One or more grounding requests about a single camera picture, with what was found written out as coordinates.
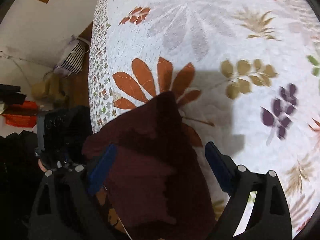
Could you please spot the maroon pants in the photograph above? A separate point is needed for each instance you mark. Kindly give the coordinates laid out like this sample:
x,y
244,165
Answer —
x,y
153,179

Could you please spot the left hand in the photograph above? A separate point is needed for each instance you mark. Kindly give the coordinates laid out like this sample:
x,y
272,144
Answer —
x,y
41,166

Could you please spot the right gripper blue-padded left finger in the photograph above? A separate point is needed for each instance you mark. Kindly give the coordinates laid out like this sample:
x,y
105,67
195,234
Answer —
x,y
65,206

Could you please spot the tan plush toy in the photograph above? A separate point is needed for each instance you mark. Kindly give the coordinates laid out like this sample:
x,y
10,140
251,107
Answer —
x,y
52,89

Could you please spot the orange red cloth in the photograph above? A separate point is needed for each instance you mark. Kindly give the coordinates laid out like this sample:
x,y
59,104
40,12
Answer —
x,y
23,116

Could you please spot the white floral quilt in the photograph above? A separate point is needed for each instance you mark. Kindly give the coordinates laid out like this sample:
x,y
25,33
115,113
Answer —
x,y
245,74

